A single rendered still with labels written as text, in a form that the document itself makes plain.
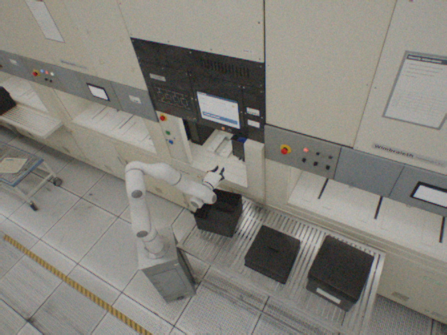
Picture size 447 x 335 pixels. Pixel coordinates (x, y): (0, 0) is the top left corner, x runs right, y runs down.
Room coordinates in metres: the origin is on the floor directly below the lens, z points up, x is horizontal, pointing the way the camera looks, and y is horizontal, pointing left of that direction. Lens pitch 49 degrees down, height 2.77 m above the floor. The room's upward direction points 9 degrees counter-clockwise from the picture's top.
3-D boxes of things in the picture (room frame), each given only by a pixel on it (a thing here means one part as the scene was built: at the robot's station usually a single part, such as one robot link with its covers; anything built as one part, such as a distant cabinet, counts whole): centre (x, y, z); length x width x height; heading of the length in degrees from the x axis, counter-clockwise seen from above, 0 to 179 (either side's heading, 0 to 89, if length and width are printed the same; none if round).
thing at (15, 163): (2.58, 2.34, 0.47); 0.31 x 0.23 x 0.02; 75
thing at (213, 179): (1.29, 0.09, 1.19); 0.11 x 0.10 x 0.07; 144
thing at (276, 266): (0.90, -0.23, 0.83); 0.29 x 0.29 x 0.13; 54
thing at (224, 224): (1.27, 0.08, 0.85); 0.28 x 0.28 x 0.17; 63
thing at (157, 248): (1.11, 0.58, 0.85); 0.19 x 0.19 x 0.18
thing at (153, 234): (1.15, 0.58, 1.07); 0.19 x 0.12 x 0.24; 9
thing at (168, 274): (1.11, 0.58, 0.38); 0.28 x 0.28 x 0.76; 8
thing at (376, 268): (0.94, -0.27, 0.38); 1.30 x 0.60 x 0.76; 53
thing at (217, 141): (1.90, -0.02, 0.89); 0.22 x 0.21 x 0.04; 143
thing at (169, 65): (1.94, -0.18, 0.98); 0.95 x 0.88 x 1.95; 143
